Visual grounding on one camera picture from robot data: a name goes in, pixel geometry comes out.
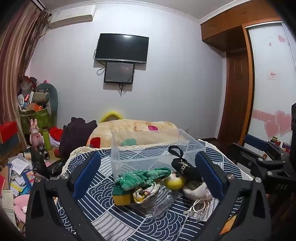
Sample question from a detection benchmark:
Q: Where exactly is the white drawstring bag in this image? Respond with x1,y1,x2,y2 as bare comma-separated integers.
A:
182,181,214,222

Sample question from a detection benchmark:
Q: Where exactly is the yellow green sponge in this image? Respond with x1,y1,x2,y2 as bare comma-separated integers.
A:
112,185,132,206

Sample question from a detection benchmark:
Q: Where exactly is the yellow white plush ball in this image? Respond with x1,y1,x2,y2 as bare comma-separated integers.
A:
164,172,186,190

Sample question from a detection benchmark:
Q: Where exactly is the black strap pouch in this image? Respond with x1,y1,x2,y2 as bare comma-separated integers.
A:
168,145,202,182

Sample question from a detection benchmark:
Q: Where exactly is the green knitted cloth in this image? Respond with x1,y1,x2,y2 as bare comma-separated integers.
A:
114,168,171,191

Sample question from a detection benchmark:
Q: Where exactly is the silver mesh scrubber bag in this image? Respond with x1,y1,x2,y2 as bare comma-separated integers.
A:
140,186,174,218

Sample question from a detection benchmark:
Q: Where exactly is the floral yellow white cloth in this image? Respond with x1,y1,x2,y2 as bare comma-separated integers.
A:
132,182,161,204

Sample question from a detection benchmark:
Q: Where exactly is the clear plastic storage box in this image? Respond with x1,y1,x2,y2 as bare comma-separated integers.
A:
110,129,206,178

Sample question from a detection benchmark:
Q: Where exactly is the black plastic bag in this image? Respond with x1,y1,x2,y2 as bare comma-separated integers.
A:
30,147,66,180

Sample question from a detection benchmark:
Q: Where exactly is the wooden wardrobe with door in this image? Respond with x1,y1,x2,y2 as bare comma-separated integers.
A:
200,0,284,149

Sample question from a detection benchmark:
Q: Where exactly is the black flashlight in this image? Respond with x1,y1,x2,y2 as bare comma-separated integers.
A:
37,144,50,160

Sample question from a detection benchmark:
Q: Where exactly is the pink rabbit figurine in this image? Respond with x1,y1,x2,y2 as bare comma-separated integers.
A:
30,119,44,149

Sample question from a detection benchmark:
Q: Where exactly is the green bottle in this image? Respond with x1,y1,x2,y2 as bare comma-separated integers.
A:
42,128,52,151

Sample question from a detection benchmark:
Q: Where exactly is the red plush item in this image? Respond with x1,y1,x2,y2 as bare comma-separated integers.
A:
49,126,63,142

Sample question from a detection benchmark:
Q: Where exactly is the dark purple garment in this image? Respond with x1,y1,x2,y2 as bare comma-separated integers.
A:
59,117,97,159

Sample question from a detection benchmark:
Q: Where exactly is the navy patterned table cloth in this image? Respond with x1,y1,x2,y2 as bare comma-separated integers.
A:
62,140,253,240

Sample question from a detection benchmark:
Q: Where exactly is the green cardboard box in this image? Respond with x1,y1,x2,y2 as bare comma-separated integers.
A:
20,109,54,134

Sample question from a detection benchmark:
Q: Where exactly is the beige patchwork blanket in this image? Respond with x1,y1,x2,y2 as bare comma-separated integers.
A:
86,119,179,148

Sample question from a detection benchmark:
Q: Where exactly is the grey green neck pillow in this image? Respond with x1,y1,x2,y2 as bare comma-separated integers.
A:
33,83,58,125

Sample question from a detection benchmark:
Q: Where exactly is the brown striped curtain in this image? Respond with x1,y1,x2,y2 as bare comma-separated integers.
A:
0,0,50,126

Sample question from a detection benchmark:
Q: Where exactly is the white air conditioner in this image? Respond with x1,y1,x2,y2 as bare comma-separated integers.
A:
50,5,96,29

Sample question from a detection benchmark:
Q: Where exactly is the yellow plush ring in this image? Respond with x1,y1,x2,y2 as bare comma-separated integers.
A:
99,110,125,124

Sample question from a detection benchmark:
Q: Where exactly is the small black wall monitor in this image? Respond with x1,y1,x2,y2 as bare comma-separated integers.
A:
104,62,134,84

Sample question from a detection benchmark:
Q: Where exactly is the large black wall tv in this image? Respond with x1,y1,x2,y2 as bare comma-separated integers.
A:
95,33,149,64

